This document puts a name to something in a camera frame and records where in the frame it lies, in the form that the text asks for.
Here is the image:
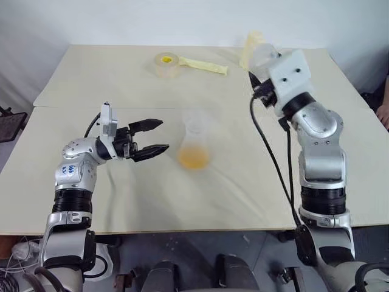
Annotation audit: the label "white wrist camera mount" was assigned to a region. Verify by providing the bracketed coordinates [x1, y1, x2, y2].
[100, 102, 119, 144]
[267, 49, 315, 117]

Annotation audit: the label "black object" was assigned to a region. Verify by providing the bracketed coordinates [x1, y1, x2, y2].
[360, 86, 379, 109]

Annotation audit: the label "black cable loop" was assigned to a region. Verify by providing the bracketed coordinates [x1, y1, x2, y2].
[81, 254, 108, 279]

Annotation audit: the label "yellow tape strip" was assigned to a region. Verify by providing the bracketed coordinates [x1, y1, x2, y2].
[177, 56, 229, 77]

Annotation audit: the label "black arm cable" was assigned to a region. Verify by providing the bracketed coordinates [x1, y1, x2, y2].
[84, 113, 103, 138]
[278, 117, 298, 215]
[249, 93, 302, 226]

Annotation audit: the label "glass flask with orange liquid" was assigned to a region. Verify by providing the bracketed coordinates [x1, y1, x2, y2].
[177, 109, 211, 172]

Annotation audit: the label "dark rounded shape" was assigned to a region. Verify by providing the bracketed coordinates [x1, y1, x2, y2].
[215, 254, 260, 292]
[148, 260, 181, 292]

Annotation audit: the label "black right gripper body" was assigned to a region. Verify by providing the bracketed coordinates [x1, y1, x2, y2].
[253, 79, 279, 108]

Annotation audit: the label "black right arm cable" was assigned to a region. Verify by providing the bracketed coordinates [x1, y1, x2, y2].
[278, 117, 298, 215]
[249, 93, 302, 226]

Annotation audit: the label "rusty metal bracket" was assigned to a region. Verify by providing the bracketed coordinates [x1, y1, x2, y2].
[280, 265, 306, 292]
[116, 271, 137, 292]

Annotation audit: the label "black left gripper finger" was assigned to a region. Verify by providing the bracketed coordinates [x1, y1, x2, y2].
[132, 144, 170, 162]
[128, 118, 164, 133]

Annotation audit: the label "black table caster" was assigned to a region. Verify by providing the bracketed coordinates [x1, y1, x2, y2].
[274, 232, 301, 245]

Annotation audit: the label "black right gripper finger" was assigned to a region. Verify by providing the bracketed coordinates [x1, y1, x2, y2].
[248, 71, 262, 90]

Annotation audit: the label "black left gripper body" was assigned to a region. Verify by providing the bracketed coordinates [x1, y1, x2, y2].
[112, 124, 141, 161]

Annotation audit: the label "black stand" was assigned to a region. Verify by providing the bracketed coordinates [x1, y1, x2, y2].
[0, 105, 29, 144]

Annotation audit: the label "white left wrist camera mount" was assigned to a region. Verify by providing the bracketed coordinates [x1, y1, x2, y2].
[100, 102, 119, 144]

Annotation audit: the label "beige tape roll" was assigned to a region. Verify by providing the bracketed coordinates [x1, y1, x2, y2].
[154, 52, 181, 78]

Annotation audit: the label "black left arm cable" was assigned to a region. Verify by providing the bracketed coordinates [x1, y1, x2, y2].
[84, 113, 103, 138]

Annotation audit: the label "cream wrinkled table cloth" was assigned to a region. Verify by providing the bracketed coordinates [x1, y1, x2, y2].
[0, 106, 389, 237]

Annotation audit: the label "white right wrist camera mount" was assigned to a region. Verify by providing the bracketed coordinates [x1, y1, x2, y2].
[267, 49, 315, 117]

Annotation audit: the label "bystander person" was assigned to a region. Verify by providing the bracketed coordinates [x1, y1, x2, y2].
[375, 70, 389, 131]

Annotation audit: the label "white floor cables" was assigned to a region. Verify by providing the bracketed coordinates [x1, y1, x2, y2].
[0, 236, 44, 292]

